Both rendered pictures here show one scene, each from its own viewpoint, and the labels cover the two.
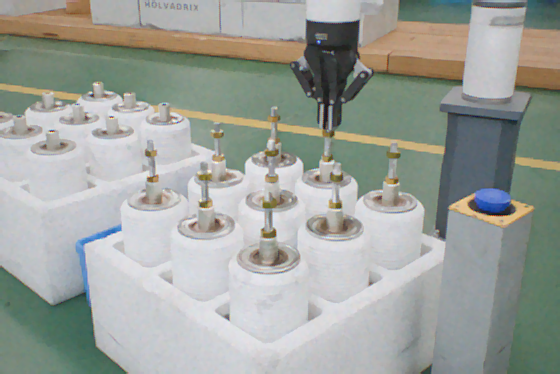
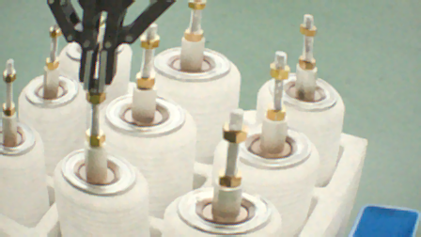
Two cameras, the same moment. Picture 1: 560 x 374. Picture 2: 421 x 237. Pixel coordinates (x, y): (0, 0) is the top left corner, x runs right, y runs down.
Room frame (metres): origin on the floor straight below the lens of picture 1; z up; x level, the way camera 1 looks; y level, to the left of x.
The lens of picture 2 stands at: (1.63, -0.35, 0.69)
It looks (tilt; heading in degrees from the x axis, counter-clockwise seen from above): 28 degrees down; 151
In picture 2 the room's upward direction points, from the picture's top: 5 degrees clockwise
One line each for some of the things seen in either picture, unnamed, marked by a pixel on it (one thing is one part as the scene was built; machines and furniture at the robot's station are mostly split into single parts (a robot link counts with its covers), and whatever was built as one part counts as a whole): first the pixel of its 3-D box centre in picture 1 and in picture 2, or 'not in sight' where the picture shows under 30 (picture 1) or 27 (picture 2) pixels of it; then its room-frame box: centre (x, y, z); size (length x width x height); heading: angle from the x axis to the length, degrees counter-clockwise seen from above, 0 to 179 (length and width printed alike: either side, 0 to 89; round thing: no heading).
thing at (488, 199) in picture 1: (492, 202); not in sight; (0.71, -0.25, 0.32); 0.04 x 0.04 x 0.02
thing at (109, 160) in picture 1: (117, 178); not in sight; (1.17, 0.29, 0.16); 0.10 x 0.10 x 0.18
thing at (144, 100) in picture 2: (271, 192); (143, 102); (0.86, 0.00, 0.26); 0.02 x 0.02 x 0.03
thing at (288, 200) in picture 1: (271, 200); (143, 116); (0.86, 0.00, 0.25); 0.08 x 0.08 x 0.01
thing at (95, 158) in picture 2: (326, 171); (95, 160); (0.95, -0.08, 0.26); 0.02 x 0.02 x 0.03
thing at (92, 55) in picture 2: (333, 117); (90, 66); (0.94, -0.09, 0.35); 0.02 x 0.01 x 0.04; 146
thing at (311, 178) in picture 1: (326, 179); (96, 173); (0.95, -0.08, 0.25); 0.08 x 0.08 x 0.01
